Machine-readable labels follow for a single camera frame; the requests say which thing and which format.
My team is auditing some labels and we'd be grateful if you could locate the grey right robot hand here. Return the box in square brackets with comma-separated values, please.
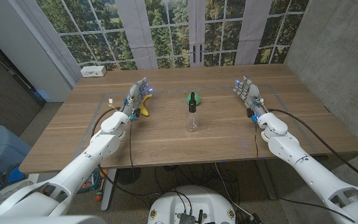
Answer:
[232, 75, 269, 118]

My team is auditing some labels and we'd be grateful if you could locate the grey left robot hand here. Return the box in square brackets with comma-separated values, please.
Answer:
[121, 77, 154, 118]

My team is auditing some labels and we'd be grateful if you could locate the black spray head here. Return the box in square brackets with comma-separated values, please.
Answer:
[188, 91, 197, 113]

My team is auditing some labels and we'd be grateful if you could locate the yellow toy banana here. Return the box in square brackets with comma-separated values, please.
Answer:
[139, 94, 154, 118]

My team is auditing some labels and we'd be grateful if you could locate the green toy pepper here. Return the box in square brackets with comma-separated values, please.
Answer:
[185, 92, 201, 106]

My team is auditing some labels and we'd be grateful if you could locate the teal toy basket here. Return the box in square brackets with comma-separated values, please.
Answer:
[76, 169, 101, 194]

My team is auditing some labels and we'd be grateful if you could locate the orange toy maraca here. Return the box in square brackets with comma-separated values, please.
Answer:
[94, 169, 109, 202]

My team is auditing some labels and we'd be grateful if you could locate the white power strip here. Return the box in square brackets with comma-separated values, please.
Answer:
[80, 65, 108, 78]

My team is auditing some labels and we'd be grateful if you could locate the printed window backdrop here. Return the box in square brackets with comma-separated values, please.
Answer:
[35, 0, 310, 71]

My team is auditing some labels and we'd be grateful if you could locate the black round floor fan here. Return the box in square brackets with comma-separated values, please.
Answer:
[116, 167, 142, 186]

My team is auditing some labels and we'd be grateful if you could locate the grey table leg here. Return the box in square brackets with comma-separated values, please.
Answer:
[255, 160, 279, 200]

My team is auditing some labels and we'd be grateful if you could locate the white table leg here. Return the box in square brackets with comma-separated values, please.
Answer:
[100, 169, 117, 212]

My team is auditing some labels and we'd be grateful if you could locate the white robot torso base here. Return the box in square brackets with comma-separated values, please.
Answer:
[147, 185, 237, 224]

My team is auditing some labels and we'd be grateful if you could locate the blue grey storage box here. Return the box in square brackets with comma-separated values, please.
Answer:
[0, 125, 32, 180]

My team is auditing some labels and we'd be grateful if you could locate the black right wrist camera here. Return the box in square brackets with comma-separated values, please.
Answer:
[246, 108, 259, 123]

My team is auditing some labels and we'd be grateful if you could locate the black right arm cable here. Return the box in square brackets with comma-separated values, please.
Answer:
[267, 108, 358, 189]

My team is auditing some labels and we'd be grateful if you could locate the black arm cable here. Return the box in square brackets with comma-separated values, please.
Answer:
[91, 107, 161, 200]
[267, 108, 358, 189]

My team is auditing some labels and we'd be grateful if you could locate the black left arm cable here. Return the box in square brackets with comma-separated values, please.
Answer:
[91, 107, 161, 200]

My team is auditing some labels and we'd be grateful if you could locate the white floor cable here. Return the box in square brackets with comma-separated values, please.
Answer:
[213, 163, 255, 219]

